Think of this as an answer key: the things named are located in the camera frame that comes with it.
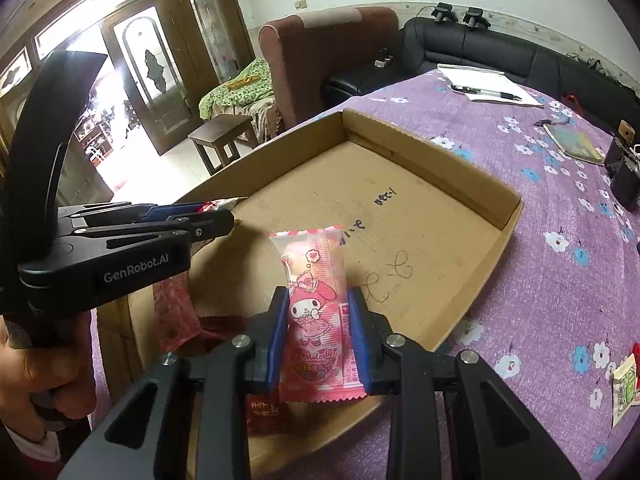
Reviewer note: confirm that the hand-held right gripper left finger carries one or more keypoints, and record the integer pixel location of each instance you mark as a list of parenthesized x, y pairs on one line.
[(279, 340)]

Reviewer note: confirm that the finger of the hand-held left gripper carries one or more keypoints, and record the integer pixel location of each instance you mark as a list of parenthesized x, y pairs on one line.
[(215, 222), (165, 211)]

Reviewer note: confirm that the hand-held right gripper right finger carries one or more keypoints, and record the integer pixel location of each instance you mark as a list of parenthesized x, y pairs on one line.
[(358, 340)]

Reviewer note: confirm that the pink cartoon snack packet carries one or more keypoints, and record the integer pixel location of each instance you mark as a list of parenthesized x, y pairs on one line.
[(312, 280)]

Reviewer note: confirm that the shallow cardboard box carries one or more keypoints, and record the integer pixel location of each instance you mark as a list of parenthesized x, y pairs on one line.
[(400, 220)]

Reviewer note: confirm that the green cream snack packet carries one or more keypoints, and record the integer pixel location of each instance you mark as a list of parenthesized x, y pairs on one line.
[(627, 390)]

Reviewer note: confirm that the person's left forearm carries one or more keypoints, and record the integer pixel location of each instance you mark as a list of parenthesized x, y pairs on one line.
[(25, 447)]

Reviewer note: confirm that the person's left hand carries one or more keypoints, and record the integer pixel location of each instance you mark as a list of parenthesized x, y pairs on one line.
[(55, 385)]

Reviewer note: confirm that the dark red snack packet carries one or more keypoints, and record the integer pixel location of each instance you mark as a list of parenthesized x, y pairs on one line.
[(220, 327)]

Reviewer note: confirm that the red printed snack packet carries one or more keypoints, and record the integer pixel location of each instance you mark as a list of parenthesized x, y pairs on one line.
[(265, 417)]

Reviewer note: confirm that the wooden glass door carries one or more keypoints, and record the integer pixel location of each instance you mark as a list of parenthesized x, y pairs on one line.
[(175, 120), (181, 35)]

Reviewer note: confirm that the wooden stool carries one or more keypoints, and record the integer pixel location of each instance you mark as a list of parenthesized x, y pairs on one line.
[(220, 127)]

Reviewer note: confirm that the pink red snack packet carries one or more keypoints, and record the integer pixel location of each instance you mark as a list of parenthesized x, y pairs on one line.
[(175, 310)]

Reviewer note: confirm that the shelf with goods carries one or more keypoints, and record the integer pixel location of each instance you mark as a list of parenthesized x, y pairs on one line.
[(92, 135)]

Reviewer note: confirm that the brown patterned throw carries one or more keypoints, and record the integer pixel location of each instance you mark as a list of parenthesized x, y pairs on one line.
[(265, 120)]

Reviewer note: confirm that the green blanket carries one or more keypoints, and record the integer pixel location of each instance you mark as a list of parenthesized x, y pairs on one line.
[(235, 97)]

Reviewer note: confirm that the yellow object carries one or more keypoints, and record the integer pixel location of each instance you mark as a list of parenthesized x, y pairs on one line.
[(244, 82)]

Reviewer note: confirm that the brown armchair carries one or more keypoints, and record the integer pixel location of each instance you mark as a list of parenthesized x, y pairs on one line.
[(325, 60)]

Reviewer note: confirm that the white charger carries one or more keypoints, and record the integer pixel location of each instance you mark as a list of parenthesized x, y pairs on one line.
[(384, 59)]

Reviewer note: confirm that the black white pen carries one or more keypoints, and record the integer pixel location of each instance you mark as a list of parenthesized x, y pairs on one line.
[(485, 92)]

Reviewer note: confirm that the white notepad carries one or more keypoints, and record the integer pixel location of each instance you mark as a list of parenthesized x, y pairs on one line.
[(480, 77)]

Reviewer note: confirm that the small dark tool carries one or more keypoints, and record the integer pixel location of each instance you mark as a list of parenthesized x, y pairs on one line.
[(550, 122)]

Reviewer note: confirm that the yellowish booklet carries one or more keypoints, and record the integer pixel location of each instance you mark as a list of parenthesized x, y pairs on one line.
[(575, 142)]

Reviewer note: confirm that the black clip device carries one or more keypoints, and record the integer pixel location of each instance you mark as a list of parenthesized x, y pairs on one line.
[(622, 180)]

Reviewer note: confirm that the black clamp device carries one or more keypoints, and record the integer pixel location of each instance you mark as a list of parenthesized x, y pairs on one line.
[(475, 16), (443, 12)]

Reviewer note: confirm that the black leather sofa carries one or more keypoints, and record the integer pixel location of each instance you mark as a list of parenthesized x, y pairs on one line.
[(475, 50)]

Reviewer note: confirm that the red plastic bag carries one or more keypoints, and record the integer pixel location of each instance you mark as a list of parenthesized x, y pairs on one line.
[(571, 101)]

